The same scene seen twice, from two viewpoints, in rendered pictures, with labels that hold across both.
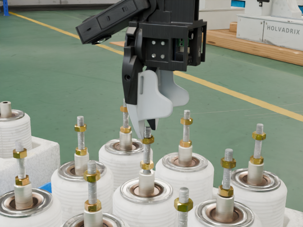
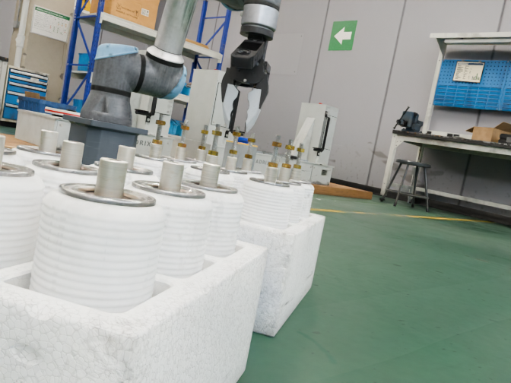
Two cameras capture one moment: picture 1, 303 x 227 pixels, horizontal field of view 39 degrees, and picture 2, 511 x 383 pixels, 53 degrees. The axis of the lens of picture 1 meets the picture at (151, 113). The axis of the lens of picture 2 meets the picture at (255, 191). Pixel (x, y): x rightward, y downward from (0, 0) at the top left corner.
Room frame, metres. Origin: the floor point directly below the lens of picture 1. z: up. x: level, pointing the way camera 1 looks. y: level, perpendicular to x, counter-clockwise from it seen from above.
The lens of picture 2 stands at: (0.80, 1.05, 0.31)
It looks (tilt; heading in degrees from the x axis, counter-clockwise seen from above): 5 degrees down; 253
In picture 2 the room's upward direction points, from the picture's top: 11 degrees clockwise
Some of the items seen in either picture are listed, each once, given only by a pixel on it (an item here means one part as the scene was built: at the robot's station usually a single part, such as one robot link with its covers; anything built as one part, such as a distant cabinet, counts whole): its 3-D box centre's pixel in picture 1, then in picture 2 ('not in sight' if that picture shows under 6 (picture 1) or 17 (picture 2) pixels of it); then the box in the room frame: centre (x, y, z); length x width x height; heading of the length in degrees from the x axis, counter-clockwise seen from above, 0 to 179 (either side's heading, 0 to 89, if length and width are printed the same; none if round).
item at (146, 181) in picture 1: (146, 182); (230, 164); (0.55, 0.01, 0.26); 0.02 x 0.02 x 0.03
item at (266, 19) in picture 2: not in sight; (258, 20); (0.55, -0.01, 0.57); 0.08 x 0.08 x 0.05
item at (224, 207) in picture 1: (224, 206); (246, 165); (0.49, -0.10, 0.26); 0.02 x 0.02 x 0.03
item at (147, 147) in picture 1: (147, 152); (234, 144); (0.55, 0.01, 0.31); 0.01 x 0.01 x 0.08
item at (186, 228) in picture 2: not in sight; (153, 276); (0.73, 0.53, 0.16); 0.10 x 0.10 x 0.18
